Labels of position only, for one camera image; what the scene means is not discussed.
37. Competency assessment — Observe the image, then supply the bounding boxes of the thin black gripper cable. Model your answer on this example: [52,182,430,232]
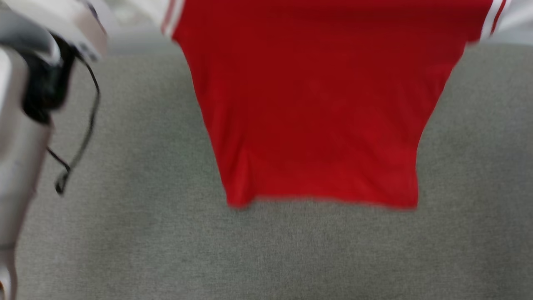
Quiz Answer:
[47,56,102,196]

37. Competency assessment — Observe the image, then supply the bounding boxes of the red shirt with white print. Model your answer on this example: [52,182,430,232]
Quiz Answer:
[162,0,512,210]

